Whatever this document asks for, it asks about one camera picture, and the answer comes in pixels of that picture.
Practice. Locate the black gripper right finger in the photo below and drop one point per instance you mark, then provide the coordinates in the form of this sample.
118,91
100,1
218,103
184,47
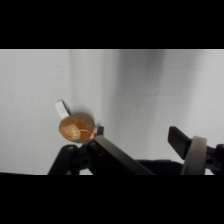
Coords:
195,155

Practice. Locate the white paper scrap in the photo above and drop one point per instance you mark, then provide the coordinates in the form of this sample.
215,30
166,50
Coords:
61,109

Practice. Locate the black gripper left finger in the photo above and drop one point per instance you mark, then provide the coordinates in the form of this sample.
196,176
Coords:
110,153

